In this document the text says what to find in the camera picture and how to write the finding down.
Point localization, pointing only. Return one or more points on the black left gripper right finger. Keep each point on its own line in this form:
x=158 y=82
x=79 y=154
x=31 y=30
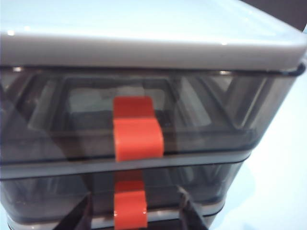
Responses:
x=192 y=215

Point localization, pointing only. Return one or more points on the white plastic drawer cabinet frame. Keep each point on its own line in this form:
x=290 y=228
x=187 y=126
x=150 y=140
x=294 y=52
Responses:
x=144 y=48

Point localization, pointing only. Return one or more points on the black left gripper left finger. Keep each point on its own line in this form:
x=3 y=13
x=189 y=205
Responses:
x=79 y=215

